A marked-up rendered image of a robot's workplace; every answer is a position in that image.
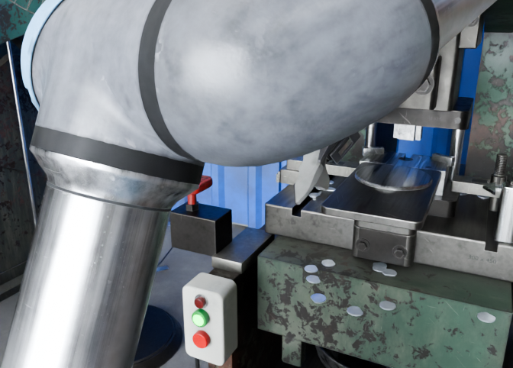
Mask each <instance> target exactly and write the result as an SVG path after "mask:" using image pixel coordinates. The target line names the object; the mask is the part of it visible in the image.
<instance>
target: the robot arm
mask: <svg viewBox="0 0 513 368"><path fill-rule="evenodd" d="M496 1H497V0H46V1H45V2H44V3H43V4H42V5H41V6H40V7H39V8H38V10H37V11H36V13H35V14H34V16H33V17H32V19H31V22H30V24H29V25H28V27H27V30H26V32H25V35H24V40H23V44H22V48H21V74H22V78H23V82H24V86H25V88H26V89H28V91H29V94H30V96H31V101H32V102H33V104H34V106H35V107H36V108H37V110H38V114H37V120H36V123H35V127H34V132H33V136H32V139H31V144H30V148H29V150H30V151H31V152H32V154H33V155H34V157H35V159H36V160H37V162H38V163H39V165H40V167H41V168H42V170H43V171H44V173H45V174H46V177H47V184H46V187H45V190H44V196H43V199H42V202H41V206H40V211H39V215H38V218H37V223H36V227H35V230H34V236H33V239H32V242H31V248H30V251H29V254H28V258H27V263H26V267H25V270H24V275H23V279H22V282H21V288H20V291H19V294H18V300H17V303H16V306H15V312H14V315H13V318H12V322H11V327H10V331H9V334H8V339H7V343H6V346H5V352H4V355H3V358H2V364H1V367H0V368H132V366H133V363H134V358H135V354H136V351H137V345H138V342H139V339H140V333H141V330H142V327H143V323H144V318H145V314H146V311H147V306H148V302H149V299H150V293H151V289H152V286H153V281H154V277H155V274H156V268H157V265H158V262H159V258H160V253H161V250H162V246H163V241H164V237H165V234H166V229H167V225H168V222H169V216H170V212H171V209H172V207H173V206H174V205H175V204H176V203H177V202H178V201H179V200H181V199H183V198H185V197H186V196H187V195H189V194H191V193H192V192H194V191H195V190H197V189H198V188H199V184H200V182H201V178H202V173H203V169H204V166H205V163H212V164H216V165H219V166H233V167H245V166H263V165H267V164H272V163H279V162H283V161H286V160H290V159H293V158H296V157H300V156H303V161H302V164H301V166H300V167H299V168H298V171H299V175H298V179H297V180H296V182H295V183H294V196H295V204H297V205H300V204H301V203H302V202H303V201H304V200H305V199H306V197H307V196H308V195H309V194H310V192H311V191H312V189H313V188H314V187H316V188H318V189H320V190H323V191H327V190H328V188H329V185H330V178H329V175H328V173H327V169H326V159H328V160H332V159H333V161H334V162H335V163H336V164H338V163H339V162H340V161H341V159H342V158H343V157H344V156H345V155H346V153H347V152H348V151H349V150H350V148H351V147H352V146H353V145H354V144H355V143H356V142H357V140H358V139H359V138H360V137H361V136H360V134H359V132H358V131H361V130H362V129H364V128H366V127H368V126H370V125H371V124H373V123H374V122H376V121H378V120H379V119H381V118H383V117H384V116H386V115H387V114H388V113H390V112H391V111H393V110H394V109H395V108H397V107H398V106H400V104H401V103H403V102H404V101H406V100H407V99H408V98H409V97H410V96H411V95H412V94H413V93H414V92H415V91H416V90H418V89H419V88H420V87H421V85H422V84H423V83H424V82H425V80H426V79H427V78H428V77H429V75H430V74H431V71H432V69H433V68H434V66H435V63H436V62H437V58H438V55H439V51H440V49H441V48H442V47H443V46H444V45H446V44H447V43H448V42H449V41H450V40H452V39H453V38H454V37H455V36H456V35H458V33H459V32H461V31H462V30H463V29H464V28H465V27H466V26H468V25H469V24H470V23H471V22H472V21H474V20H475V19H476V18H477V17H479V16H480V15H481V14H482V13H483V12H484V11H485V10H486V9H487V8H489V7H490V6H491V5H492V4H493V3H495V2H496ZM349 139H351V141H352V142H351V143H350V145H349V146H348V147H347V149H346V150H345V151H344V152H343V153H342V154H341V155H340V154H339V153H338V152H339V151H340V149H341V148H342V147H343V146H344V145H345V143H346V142H347V141H348V140H349Z"/></svg>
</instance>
